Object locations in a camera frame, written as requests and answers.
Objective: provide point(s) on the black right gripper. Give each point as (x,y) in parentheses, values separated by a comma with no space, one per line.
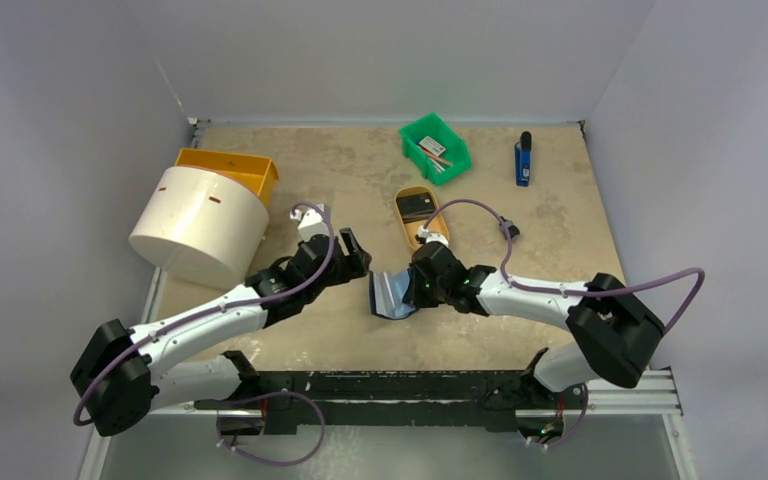
(416,286)

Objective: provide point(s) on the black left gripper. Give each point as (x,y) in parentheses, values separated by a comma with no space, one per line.
(353,264)

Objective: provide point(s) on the blue leather card holder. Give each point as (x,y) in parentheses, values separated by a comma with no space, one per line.
(386,295)

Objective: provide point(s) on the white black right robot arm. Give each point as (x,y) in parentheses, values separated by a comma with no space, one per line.
(614,334)

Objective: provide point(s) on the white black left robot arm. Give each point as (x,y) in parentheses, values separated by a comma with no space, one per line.
(125,373)

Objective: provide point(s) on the black VIP credit cards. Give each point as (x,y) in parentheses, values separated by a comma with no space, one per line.
(415,207)

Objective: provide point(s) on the items inside green bin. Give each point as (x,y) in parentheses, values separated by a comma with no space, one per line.
(434,151)

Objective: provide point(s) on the yellow wooden box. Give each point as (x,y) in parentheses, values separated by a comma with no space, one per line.
(257,173)

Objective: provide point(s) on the green plastic bin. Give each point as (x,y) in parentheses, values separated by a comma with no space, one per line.
(456,150)

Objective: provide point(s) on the blue stapler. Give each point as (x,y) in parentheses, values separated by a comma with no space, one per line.
(523,149)

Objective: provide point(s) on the white cylindrical container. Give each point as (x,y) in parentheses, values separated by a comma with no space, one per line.
(204,226)

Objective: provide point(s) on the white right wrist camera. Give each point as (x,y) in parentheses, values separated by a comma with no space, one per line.
(425,236)

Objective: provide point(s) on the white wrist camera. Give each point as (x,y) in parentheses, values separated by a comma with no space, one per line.
(310,223)
(425,236)

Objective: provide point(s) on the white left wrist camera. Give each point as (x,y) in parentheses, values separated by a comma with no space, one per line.
(310,223)

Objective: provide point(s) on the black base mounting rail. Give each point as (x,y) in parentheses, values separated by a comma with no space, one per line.
(498,401)

